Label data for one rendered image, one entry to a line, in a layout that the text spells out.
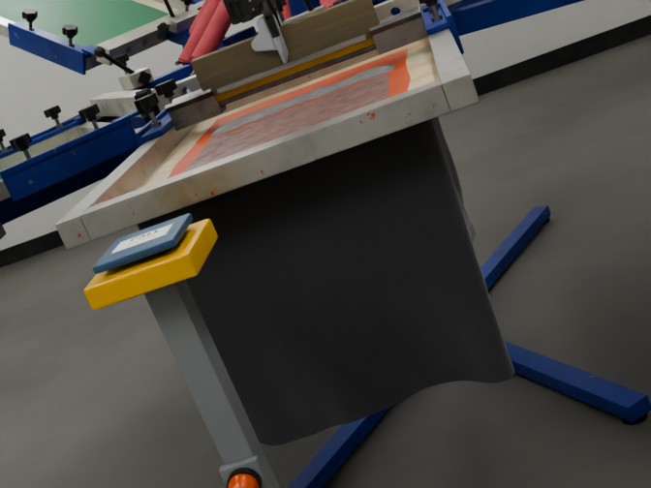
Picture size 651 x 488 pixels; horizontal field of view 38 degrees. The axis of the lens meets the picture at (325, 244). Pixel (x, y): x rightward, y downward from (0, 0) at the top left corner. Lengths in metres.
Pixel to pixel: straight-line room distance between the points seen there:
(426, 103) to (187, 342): 0.42
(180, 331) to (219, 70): 0.80
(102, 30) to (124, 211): 1.88
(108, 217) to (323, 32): 0.66
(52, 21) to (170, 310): 2.16
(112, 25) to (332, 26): 1.48
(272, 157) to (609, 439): 1.23
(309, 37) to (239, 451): 0.87
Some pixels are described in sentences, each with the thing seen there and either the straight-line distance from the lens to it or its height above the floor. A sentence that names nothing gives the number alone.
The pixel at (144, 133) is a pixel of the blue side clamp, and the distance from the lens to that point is 1.80.
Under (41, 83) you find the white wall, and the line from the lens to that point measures 6.40.
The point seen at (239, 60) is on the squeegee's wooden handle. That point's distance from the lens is 1.81.
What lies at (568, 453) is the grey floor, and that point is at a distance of 2.21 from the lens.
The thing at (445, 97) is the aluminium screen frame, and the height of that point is 0.97.
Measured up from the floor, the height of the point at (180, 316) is 0.87.
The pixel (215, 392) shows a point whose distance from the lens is 1.14.
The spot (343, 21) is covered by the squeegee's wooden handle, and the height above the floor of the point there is 1.06.
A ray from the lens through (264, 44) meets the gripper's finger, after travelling 1.78.
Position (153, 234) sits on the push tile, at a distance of 1.10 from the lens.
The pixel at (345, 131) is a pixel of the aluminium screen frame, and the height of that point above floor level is 0.97.
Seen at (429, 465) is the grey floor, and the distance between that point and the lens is 2.33.
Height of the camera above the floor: 1.20
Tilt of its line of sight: 17 degrees down
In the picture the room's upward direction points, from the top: 22 degrees counter-clockwise
